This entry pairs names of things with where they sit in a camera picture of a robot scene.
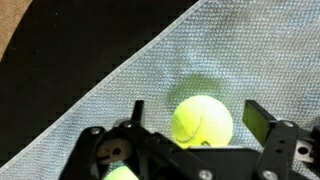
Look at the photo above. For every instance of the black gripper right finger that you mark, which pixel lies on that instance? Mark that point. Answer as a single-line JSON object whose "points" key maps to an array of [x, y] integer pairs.
{"points": [[280, 150]]}

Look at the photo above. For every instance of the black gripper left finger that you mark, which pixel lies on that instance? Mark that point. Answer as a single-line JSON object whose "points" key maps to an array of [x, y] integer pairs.
{"points": [[90, 150]]}

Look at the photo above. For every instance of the green tennis ball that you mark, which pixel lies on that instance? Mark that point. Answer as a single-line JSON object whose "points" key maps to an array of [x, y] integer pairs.
{"points": [[121, 174], [201, 121]]}

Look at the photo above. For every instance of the blue-grey cloth towel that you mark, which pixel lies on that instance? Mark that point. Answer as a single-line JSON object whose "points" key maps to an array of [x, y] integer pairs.
{"points": [[233, 50]]}

